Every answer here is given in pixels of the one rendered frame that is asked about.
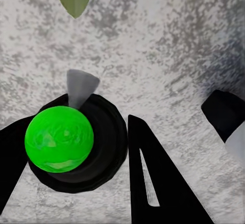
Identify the insectifuge atomizer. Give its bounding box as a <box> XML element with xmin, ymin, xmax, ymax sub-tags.
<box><xmin>24</xmin><ymin>69</ymin><xmax>128</xmax><ymax>194</ymax></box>

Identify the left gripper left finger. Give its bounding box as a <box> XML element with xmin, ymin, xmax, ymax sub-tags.
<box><xmin>0</xmin><ymin>115</ymin><xmax>35</xmax><ymax>215</ymax></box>

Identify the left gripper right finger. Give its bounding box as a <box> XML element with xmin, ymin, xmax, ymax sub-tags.
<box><xmin>127</xmin><ymin>115</ymin><xmax>214</xmax><ymax>224</ymax></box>

